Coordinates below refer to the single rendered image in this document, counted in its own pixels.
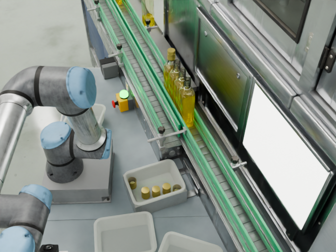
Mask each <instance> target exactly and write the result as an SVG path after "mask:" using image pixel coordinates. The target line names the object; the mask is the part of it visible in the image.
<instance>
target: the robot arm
mask: <svg viewBox="0 0 336 252"><path fill-rule="evenodd" d="M96 96H97V87H96V81H95V77H94V75H93V73H92V72H91V71H90V70H89V69H88V68H85V67H79V66H73V67H69V66H41V65H36V66H30V67H27V68H25V69H23V70H21V71H20V72H18V73H17V74H15V75H14V76H13V77H12V78H11V79H10V80H9V81H8V82H7V83H6V84H5V85H4V87H3V88H2V90H1V91H0V193H1V190H2V187H3V184H4V181H5V178H6V176H7V173H8V170H9V167H10V164H11V161H12V158H13V155H14V152H15V149H16V146H17V144H18V141H19V138H20V135H21V132H22V129H23V126H24V123H25V120H26V117H27V116H29V115H30V114H31V113H32V112H33V109H34V108H35V107H39V106H40V107H56V109H57V111H58V112H59V113H60V114H62V115H64V116H66V117H67V119H68V121H69V123H70V125H71V127H72V128H71V127H70V126H69V124H67V123H66V122H64V121H56V122H52V123H50V124H49V125H47V126H46V127H45V128H44V129H43V130H42V131H41V134H40V141H41V146H42V148H43V151H44V153H45V156H46V166H45V170H46V174H47V176H48V178H49V179H50V180H52V181H53V182H55V183H60V184H64V183H69V182H72V181H74V180H75V179H77V178H78V177H79V176H80V175H81V174H82V172H83V169H84V163H83V160H82V159H99V160H101V159H108V158H109V156H110V150H111V140H112V131H111V130H110V129H107V128H105V129H104V128H103V126H102V125H101V124H99V123H98V122H97V119H96V117H95V114H94V111H93V109H92V106H93V105H94V104H95V101H96ZM52 199H53V195H52V193H51V192H50V191H49V190H48V189H47V188H46V187H44V186H42V185H38V184H29V185H25V186H24V187H23V188H22V189H21V191H20V192H19V194H18V195H17V194H0V229H5V230H3V231H2V232H1V234H0V252H59V245H58V244H43V245H42V246H41V243H42V239H43V234H44V231H45V227H46V224H47V220H48V216H49V214H50V212H51V209H50V208H51V204H52ZM40 246H41V247H40Z"/></svg>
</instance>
